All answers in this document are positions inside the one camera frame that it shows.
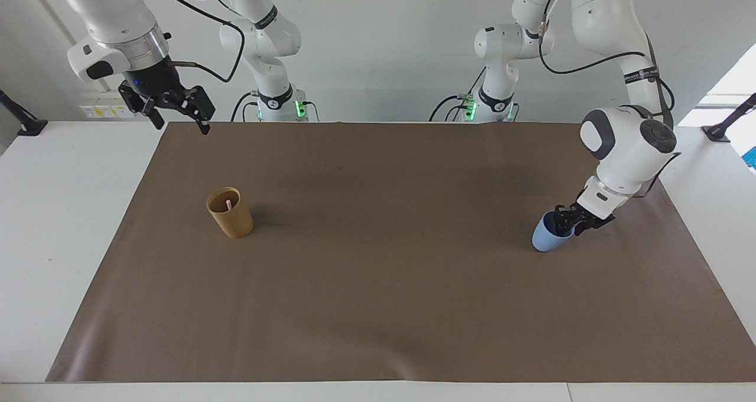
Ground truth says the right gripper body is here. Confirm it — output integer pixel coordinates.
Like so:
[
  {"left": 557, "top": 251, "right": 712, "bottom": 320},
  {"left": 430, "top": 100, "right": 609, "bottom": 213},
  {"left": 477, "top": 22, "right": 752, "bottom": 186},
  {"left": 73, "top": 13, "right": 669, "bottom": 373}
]
[{"left": 123, "top": 57, "right": 188, "bottom": 100}]

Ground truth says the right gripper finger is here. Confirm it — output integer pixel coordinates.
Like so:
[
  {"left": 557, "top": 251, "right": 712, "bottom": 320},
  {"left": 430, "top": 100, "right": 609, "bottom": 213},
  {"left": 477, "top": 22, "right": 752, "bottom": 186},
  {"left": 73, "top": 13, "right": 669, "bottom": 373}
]
[
  {"left": 118, "top": 81, "right": 166, "bottom": 130},
  {"left": 168, "top": 86, "right": 215, "bottom": 136}
]

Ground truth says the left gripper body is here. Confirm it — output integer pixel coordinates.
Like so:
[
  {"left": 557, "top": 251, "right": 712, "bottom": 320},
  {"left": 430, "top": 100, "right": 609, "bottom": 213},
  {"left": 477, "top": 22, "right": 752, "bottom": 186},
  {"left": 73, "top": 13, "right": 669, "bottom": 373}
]
[{"left": 581, "top": 208, "right": 615, "bottom": 231}]

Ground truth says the blue cup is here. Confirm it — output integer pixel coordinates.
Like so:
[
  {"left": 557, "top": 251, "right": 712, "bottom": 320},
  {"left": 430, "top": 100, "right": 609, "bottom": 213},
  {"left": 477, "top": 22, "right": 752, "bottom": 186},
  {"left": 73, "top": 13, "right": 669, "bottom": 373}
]
[{"left": 532, "top": 211, "right": 575, "bottom": 253}]

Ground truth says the brown cup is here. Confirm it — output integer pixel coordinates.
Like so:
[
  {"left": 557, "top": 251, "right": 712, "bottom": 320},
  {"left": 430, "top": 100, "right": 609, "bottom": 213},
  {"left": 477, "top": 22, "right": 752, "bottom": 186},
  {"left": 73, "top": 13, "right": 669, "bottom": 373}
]
[{"left": 206, "top": 187, "right": 255, "bottom": 240}]

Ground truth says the black stand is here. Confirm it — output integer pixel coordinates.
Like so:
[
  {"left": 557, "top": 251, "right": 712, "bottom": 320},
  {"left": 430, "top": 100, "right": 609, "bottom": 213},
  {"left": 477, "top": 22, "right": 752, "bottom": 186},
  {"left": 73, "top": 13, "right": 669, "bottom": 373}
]
[
  {"left": 701, "top": 92, "right": 756, "bottom": 143},
  {"left": 0, "top": 89, "right": 48, "bottom": 138}
]

